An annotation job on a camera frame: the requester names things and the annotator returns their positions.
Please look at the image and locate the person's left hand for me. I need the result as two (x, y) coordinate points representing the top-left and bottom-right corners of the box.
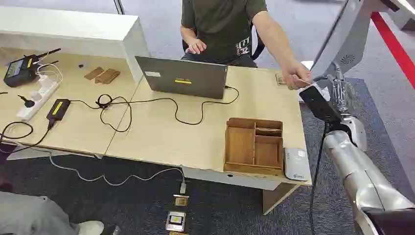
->
(280, 60), (314, 91)

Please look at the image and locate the person's right hand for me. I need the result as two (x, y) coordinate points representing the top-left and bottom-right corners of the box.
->
(185, 39), (208, 55)

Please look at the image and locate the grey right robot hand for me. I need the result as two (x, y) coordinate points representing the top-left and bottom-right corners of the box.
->
(329, 72), (358, 115)

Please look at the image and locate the person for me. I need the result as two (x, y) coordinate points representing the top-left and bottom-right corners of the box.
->
(180, 0), (314, 91)
(0, 191), (80, 235)

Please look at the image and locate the grey laptop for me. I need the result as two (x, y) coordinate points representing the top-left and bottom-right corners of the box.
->
(134, 55), (228, 100)

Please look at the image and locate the silver panel stand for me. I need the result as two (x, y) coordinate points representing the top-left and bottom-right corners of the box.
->
(298, 0), (415, 104)

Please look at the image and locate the red floor tape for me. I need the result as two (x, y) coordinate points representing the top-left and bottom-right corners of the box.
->
(370, 12), (415, 90)

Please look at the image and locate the white flat device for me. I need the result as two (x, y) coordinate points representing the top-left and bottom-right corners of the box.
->
(284, 147), (311, 182)

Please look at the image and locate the metal pole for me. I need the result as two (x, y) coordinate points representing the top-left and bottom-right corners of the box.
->
(113, 0), (126, 16)

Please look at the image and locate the wooden card box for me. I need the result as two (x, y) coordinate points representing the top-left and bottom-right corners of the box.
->
(223, 117), (285, 177)

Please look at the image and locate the large wooden block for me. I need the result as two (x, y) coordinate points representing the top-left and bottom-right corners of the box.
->
(94, 68), (121, 85)

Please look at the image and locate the small wooden block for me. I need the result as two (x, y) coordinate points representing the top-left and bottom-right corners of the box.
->
(83, 67), (105, 81)

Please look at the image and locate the wooden desk leg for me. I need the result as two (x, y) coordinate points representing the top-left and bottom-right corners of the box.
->
(262, 183), (300, 216)

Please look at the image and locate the black power adapter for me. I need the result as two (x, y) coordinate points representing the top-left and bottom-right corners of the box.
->
(46, 98), (71, 122)

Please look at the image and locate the white power strip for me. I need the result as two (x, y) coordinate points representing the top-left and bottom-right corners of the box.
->
(15, 75), (61, 123)

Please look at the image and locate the black plug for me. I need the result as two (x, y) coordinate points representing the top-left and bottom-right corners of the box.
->
(17, 94), (36, 108)

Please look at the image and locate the black radio controller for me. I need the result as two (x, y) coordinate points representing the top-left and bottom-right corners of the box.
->
(3, 47), (62, 88)

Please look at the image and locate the white shoe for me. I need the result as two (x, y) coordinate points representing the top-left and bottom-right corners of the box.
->
(77, 221), (105, 235)

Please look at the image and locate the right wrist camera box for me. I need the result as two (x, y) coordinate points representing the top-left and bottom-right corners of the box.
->
(299, 85), (343, 123)

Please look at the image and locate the black laptop power cable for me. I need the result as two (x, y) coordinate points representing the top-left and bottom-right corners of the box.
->
(69, 85), (240, 133)

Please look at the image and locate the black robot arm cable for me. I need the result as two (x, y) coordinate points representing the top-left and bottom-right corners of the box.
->
(308, 121), (329, 235)

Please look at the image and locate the white charger with cable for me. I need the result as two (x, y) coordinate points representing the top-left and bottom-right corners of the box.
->
(35, 63), (64, 88)

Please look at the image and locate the white cable with connector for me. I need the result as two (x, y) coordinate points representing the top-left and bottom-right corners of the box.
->
(48, 155), (187, 195)

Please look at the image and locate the black mains cable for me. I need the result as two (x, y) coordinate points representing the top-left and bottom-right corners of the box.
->
(0, 120), (56, 155)

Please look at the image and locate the black looped cable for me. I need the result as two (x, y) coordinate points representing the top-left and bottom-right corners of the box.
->
(0, 121), (34, 140)

